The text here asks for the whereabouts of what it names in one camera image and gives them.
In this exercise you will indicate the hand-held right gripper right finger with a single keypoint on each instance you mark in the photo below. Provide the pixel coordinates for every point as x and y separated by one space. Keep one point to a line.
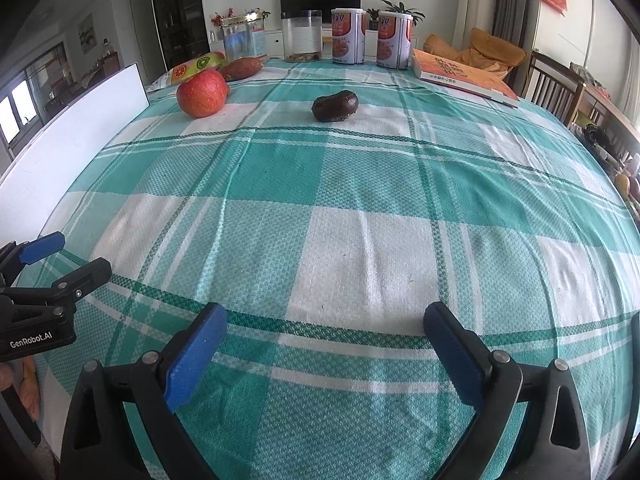
455 350

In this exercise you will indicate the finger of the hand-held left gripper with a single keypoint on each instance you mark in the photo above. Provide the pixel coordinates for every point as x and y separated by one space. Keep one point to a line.
82 275
42 248

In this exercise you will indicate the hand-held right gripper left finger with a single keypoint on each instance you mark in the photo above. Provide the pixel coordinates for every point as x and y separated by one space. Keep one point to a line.
195 355

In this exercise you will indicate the person's left hand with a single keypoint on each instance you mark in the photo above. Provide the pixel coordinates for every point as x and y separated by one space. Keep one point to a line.
30 390

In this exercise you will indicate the white cardboard panel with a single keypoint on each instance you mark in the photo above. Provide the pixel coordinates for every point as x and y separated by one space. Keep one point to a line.
75 125

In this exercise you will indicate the teal plaid tablecloth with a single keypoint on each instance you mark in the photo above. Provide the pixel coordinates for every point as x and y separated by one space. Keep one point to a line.
350 210

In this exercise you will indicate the red apple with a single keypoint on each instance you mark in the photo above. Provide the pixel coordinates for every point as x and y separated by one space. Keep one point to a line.
202 94

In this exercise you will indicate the fruit print snack packet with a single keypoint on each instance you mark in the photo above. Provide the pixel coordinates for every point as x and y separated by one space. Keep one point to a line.
195 67

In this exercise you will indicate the sweet potato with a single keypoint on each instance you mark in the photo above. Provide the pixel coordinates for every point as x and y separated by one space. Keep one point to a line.
242 68

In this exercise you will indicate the dark glass cabinet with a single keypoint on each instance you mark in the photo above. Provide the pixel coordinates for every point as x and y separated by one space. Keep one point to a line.
177 15

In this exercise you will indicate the smooth dark brown fruit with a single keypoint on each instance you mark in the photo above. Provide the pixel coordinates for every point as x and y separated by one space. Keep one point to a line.
335 106

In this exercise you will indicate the orange book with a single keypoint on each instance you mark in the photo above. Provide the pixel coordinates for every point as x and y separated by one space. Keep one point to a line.
460 75

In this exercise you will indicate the dark wooden chair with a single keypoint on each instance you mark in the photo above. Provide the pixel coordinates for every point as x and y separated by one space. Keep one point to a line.
607 115
550 85

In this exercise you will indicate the clear jar gold lid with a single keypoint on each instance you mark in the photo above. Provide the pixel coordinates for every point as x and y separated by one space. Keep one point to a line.
242 40

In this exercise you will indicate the red flowers in vase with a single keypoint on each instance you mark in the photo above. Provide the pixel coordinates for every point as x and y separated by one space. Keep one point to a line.
220 17

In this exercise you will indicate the orange lounge chair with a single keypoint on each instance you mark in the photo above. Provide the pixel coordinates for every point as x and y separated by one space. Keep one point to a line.
485 50

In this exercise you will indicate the white television cabinet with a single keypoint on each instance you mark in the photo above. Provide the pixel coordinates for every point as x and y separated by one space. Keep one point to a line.
275 42

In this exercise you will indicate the green plant white pot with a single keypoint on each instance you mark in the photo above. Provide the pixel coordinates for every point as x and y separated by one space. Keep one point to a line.
260 14

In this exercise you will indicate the red label can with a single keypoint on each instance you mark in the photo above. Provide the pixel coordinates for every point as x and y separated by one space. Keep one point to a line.
349 37
395 40

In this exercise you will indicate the clear jar black lid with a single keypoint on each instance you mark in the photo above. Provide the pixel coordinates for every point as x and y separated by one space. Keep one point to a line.
301 37

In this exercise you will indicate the small plant dark pot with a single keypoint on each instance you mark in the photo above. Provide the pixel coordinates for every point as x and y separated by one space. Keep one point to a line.
373 17

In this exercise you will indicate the covered standing air conditioner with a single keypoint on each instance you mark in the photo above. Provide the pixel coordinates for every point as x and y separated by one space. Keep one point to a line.
475 5

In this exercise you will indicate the large leafy potted plant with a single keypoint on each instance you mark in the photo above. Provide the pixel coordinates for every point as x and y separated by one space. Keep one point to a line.
402 7

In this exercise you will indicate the grey curtain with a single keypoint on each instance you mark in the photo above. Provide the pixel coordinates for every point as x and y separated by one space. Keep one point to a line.
517 5

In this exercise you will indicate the framed wall picture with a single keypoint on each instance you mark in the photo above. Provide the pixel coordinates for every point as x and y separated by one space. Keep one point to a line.
86 34

